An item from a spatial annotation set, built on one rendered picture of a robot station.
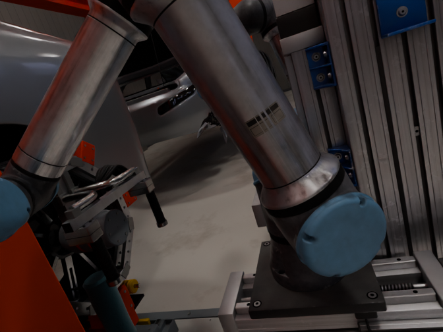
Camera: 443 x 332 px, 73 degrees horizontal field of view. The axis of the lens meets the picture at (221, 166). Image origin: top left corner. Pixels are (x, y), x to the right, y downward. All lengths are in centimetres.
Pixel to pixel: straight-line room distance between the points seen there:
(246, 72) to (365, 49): 36
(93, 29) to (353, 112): 49
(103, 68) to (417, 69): 55
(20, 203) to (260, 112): 32
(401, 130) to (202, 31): 48
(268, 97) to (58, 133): 31
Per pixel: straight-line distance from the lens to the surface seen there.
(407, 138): 70
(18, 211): 44
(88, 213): 97
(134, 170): 119
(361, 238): 41
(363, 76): 66
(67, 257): 131
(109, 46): 48
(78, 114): 50
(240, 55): 34
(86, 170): 128
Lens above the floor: 120
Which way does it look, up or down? 14 degrees down
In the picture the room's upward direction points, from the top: 18 degrees counter-clockwise
